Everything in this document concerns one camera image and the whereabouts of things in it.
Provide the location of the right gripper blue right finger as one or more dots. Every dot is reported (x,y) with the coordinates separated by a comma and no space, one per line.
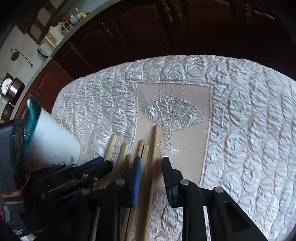
(171,178)

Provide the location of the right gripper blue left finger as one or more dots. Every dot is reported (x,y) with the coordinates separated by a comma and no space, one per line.
(135,179)

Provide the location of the brown wooden chopstick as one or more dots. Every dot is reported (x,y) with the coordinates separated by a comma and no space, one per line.
(140,148)
(129,218)
(149,184)

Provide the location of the light bamboo chopstick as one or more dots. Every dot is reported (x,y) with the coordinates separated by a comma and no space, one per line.
(122,156)
(110,147)

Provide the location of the floral utensil holder teal rim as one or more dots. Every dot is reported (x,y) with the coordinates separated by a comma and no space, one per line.
(47,142)

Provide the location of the white quilted table cloth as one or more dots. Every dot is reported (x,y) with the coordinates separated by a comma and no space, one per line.
(223,122)

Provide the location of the rice cooker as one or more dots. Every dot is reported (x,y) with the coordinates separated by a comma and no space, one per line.
(11,88)

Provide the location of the white electric kettle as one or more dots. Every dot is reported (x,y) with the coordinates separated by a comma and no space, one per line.
(45,50)

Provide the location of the cream microwave oven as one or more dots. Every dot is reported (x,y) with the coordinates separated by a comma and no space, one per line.
(52,40)

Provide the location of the yellow oil bottle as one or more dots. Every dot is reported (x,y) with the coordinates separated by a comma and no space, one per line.
(80,14)

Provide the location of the dark wooden base cabinets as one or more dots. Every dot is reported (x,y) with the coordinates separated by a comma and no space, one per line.
(125,31)

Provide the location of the wooden wall cabinet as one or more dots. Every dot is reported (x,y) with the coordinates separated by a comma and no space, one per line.
(41,15)

